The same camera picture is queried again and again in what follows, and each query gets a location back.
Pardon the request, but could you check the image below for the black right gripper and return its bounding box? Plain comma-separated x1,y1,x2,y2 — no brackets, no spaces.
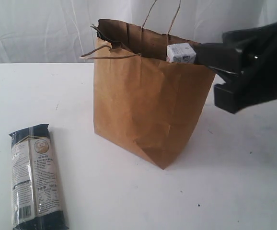
194,23,277,114

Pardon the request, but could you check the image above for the small white milk carton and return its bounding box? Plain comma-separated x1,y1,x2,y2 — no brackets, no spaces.
166,43,196,64

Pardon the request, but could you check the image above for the brown paper bag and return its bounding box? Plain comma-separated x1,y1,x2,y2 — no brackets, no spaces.
82,19,215,169

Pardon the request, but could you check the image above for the dark blue pasta packet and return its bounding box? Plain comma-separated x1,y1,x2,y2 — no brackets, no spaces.
9,124,68,230

